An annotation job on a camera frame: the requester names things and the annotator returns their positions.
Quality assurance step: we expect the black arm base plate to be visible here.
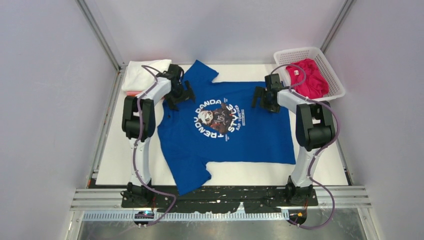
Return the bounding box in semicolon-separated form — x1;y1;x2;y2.
119;185;318;214

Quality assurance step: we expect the white slotted cable duct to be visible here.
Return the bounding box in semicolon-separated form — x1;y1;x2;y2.
82;209;289;222

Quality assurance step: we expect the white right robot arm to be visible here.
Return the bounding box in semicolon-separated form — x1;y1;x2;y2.
251;73;337;205

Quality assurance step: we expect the blue panda print t-shirt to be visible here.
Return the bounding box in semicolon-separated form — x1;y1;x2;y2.
157;61;296;195

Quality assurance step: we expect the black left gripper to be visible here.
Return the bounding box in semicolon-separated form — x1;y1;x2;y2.
164;81;195;112

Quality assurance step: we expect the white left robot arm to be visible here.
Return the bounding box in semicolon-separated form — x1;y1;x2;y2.
121;64;196;207

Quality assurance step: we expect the white plastic laundry basket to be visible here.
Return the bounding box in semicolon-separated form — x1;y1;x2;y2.
273;47;346;101

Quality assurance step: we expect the folded white t-shirt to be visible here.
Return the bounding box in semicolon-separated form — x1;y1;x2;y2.
121;59;172;92

